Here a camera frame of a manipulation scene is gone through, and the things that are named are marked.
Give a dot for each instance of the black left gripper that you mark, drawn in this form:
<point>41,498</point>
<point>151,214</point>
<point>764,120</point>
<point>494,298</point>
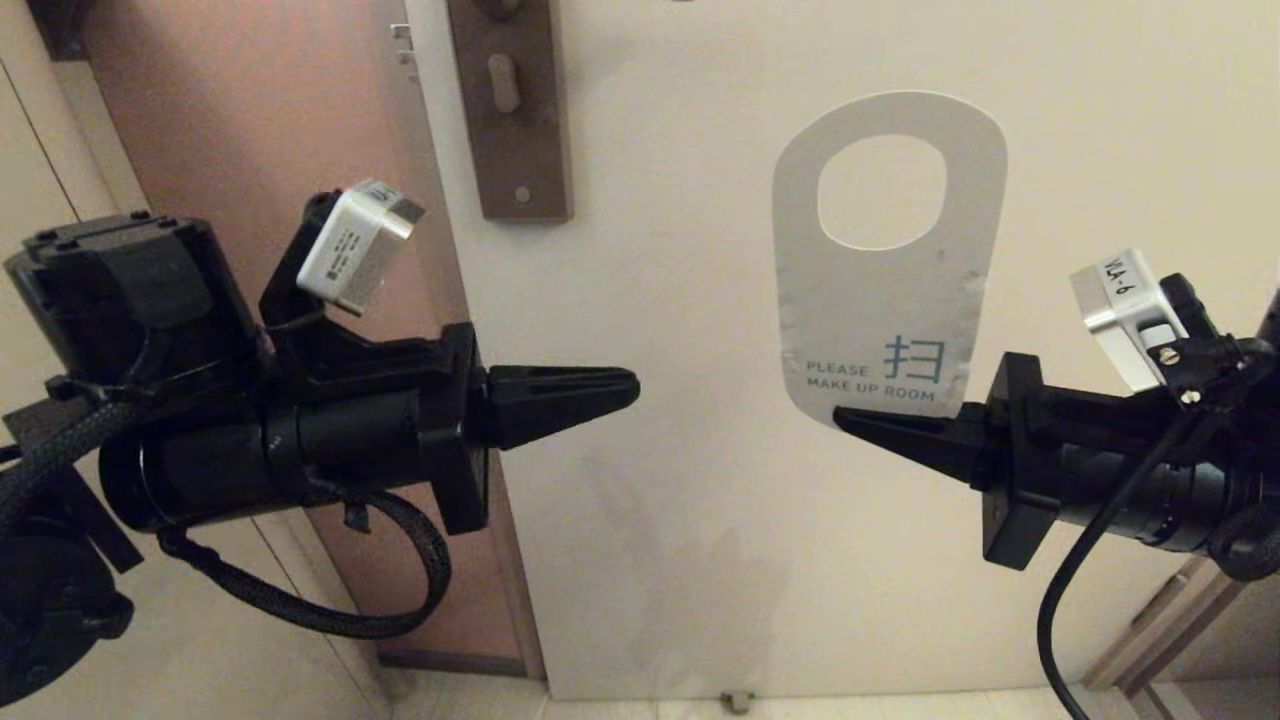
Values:
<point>465,450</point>

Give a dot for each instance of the beige door jamb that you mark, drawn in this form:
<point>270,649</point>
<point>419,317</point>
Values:
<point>60,130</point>

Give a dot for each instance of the small grey floor doorstop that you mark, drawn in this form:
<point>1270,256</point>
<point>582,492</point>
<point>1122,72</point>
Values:
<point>737,701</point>

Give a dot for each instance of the white and blue door hanger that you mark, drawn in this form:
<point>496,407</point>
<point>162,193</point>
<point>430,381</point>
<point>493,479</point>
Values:
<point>880,300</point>

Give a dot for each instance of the white room door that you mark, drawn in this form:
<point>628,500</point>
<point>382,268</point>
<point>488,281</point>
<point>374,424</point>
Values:
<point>700,550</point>

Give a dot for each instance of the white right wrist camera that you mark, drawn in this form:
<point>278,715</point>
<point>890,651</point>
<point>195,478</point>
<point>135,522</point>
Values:
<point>1125,310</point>

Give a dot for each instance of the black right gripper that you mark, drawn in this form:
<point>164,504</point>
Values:
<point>1020,480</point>

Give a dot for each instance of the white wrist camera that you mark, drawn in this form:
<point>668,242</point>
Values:
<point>1125,310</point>
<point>355,250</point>

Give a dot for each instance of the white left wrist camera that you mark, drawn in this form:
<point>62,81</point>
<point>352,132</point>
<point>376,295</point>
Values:
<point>355,250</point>

